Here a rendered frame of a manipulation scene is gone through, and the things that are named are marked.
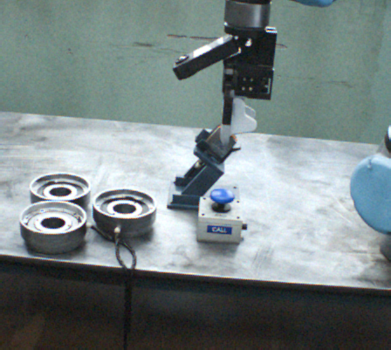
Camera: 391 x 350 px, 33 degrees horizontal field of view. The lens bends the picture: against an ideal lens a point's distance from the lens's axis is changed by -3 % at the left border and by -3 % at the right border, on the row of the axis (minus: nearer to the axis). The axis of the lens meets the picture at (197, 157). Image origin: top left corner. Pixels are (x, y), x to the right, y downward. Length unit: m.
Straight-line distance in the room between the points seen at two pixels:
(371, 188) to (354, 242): 0.24
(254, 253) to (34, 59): 1.87
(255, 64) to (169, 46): 1.57
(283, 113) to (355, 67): 0.35
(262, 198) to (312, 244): 0.17
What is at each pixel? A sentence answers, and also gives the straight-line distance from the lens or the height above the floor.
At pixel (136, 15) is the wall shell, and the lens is 2.65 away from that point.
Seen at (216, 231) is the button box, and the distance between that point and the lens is 1.08.
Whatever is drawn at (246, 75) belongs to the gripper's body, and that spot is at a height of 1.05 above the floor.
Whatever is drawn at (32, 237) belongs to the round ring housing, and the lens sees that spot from 1.03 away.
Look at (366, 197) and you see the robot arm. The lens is 0.94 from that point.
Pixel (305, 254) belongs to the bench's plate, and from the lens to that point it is 1.09.
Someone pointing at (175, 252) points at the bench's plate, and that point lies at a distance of 1.05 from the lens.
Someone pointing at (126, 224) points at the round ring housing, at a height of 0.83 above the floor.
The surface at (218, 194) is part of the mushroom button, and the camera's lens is 1.08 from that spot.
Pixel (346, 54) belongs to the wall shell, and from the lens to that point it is 2.70.
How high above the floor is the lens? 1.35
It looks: 23 degrees down
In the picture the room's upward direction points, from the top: 5 degrees clockwise
